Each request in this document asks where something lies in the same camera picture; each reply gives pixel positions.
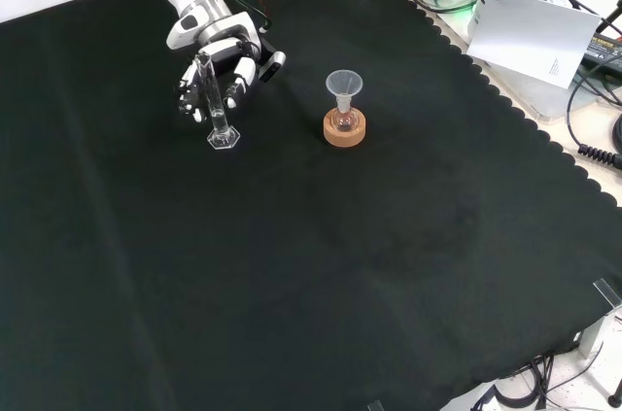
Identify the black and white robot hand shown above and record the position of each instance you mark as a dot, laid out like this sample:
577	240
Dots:
243	76

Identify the clear glass graduated cylinder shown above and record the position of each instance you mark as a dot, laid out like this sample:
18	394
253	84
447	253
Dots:
219	131

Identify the clear plastic funnel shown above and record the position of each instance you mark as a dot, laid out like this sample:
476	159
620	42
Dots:
342	83

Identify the round-bottom glass flask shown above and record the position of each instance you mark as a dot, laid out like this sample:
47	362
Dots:
345	120

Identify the black bench cloth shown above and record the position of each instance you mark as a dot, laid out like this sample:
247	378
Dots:
291	260

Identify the white paper card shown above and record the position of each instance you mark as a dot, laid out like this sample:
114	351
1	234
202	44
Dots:
529	37

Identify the clear cloth clip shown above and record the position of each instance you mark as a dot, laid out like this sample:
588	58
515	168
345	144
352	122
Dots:
607	292
375	406

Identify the black power adapter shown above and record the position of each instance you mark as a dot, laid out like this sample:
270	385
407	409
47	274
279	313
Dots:
605	54

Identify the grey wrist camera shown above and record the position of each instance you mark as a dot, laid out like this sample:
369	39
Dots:
272	66

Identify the grey metal bracket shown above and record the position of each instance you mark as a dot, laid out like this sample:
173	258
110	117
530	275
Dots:
590	338

